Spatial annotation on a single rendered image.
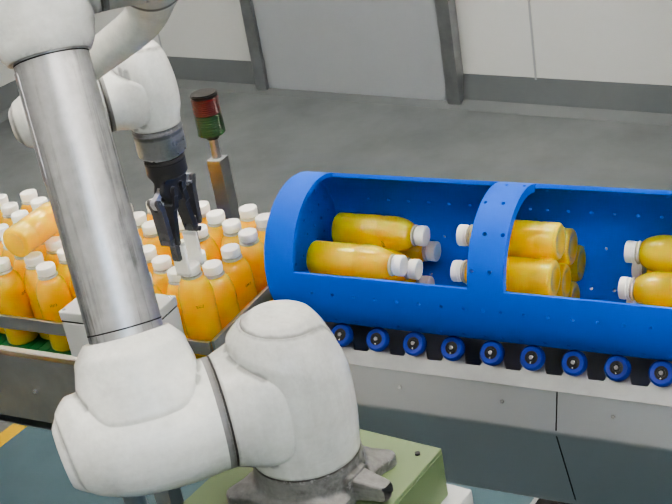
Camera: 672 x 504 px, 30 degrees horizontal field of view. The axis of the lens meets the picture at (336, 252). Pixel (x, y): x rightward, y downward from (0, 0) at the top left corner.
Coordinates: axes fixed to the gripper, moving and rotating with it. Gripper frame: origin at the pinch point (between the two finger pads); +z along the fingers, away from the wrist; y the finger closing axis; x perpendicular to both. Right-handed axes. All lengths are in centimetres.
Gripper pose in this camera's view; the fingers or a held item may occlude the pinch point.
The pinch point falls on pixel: (187, 253)
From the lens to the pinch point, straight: 236.8
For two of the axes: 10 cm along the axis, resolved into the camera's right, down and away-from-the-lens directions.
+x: -8.9, -0.7, 4.6
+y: 4.4, -4.6, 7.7
